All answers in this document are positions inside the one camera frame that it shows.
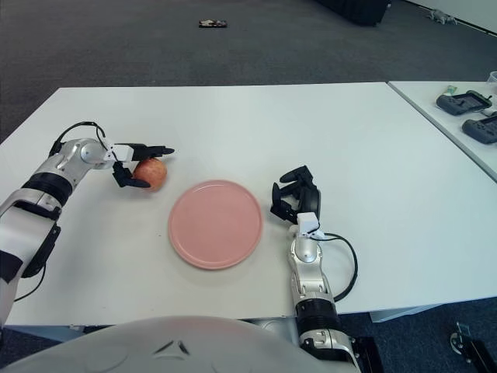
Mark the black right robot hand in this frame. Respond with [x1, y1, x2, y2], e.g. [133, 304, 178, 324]
[269, 166, 323, 239]

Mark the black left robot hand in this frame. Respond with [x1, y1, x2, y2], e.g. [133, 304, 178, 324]
[104, 142, 176, 190]

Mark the red yellow apple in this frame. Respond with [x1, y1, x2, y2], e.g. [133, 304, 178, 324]
[133, 157, 169, 192]

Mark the pink round plate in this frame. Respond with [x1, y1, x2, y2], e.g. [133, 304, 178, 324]
[167, 179, 264, 270]

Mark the black cabinet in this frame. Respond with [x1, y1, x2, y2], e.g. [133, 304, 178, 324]
[312, 0, 391, 27]

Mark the grey robot torso shell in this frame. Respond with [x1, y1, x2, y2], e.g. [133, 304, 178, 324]
[0, 315, 311, 373]

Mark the black stand with caster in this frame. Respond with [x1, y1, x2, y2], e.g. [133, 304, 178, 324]
[450, 320, 497, 373]

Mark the grey toy figure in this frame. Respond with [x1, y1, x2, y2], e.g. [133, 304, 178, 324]
[426, 8, 459, 25]

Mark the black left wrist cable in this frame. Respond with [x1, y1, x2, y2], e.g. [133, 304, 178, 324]
[50, 121, 113, 156]

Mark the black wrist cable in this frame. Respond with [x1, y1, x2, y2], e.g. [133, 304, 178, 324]
[50, 121, 113, 156]
[320, 232, 357, 302]

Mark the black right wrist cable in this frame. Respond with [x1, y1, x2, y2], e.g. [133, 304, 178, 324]
[320, 232, 357, 302]

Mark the black metal bracket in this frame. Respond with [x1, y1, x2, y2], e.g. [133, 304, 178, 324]
[349, 336, 385, 373]

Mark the grey game controller with frame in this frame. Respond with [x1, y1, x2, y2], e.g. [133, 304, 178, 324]
[435, 89, 492, 116]

